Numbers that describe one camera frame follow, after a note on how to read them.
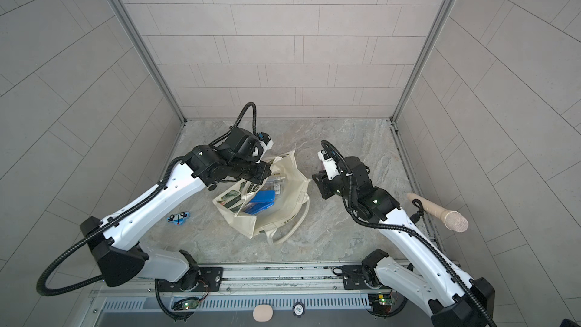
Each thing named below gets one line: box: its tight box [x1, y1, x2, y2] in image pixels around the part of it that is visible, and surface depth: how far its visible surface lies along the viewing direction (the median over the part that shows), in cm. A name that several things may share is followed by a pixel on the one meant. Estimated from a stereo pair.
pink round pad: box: [252, 304, 274, 323], surface depth 66 cm
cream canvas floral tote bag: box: [265, 150, 312, 245], surface depth 75 cm
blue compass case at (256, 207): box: [243, 201, 276, 215], surface depth 82 cm
